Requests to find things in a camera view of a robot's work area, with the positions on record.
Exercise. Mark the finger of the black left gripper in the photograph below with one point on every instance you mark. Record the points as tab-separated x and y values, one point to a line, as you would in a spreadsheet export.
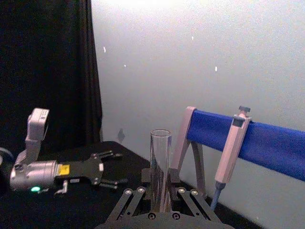
110	183
108	155

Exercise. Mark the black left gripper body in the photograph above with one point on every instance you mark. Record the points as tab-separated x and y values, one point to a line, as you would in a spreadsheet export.
81	171

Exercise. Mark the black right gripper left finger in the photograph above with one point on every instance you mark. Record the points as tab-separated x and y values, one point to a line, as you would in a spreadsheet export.
146	181

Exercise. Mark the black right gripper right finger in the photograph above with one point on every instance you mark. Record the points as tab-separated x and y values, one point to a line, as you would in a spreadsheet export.
188	198

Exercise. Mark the clear plastic tube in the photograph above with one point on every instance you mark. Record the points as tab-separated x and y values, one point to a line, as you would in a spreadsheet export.
160	167

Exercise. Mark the black table cloth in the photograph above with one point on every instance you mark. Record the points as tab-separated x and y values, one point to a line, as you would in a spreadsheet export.
71	210

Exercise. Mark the grey pipette with blue tip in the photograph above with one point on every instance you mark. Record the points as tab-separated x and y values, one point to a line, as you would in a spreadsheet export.
232	152

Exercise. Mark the grey stand with blue bar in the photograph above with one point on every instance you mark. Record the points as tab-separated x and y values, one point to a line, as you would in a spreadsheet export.
214	133

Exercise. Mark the black curtain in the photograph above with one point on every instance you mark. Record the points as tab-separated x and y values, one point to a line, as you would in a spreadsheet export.
47	59

